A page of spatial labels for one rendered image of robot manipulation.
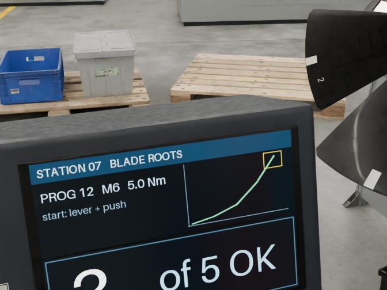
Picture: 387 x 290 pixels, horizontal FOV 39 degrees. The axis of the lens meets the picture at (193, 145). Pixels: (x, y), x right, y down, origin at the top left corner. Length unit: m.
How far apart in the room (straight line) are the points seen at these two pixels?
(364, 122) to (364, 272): 1.41
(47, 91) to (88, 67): 0.31
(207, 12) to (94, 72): 3.02
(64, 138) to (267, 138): 0.12
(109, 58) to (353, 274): 2.14
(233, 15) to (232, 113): 6.20
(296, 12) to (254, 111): 6.34
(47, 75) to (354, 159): 2.92
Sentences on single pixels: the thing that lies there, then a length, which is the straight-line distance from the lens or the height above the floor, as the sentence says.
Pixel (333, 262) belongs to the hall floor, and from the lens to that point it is 2.36.
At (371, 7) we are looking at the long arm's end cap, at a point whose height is 1.13.
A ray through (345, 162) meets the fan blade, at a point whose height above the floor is 0.96.
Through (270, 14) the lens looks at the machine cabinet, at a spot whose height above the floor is 0.12.
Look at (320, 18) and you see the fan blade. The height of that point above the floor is 1.13.
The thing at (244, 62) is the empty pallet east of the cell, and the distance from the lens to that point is 4.51.
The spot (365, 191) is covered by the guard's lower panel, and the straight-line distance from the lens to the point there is 2.71.
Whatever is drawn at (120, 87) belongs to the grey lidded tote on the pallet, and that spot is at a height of 0.20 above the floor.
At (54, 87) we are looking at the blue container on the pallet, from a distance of 3.71.
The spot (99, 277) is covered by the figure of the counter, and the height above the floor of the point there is 1.17.
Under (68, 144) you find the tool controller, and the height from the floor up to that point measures 1.25.
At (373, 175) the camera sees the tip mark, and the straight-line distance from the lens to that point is 0.96.
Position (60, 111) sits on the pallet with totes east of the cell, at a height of 0.11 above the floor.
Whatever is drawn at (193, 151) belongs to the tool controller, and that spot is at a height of 1.24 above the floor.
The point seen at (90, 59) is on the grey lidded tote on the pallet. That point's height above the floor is 0.42.
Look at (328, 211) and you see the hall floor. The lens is 2.70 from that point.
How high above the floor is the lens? 1.38
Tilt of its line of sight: 25 degrees down
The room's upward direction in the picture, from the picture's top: 1 degrees counter-clockwise
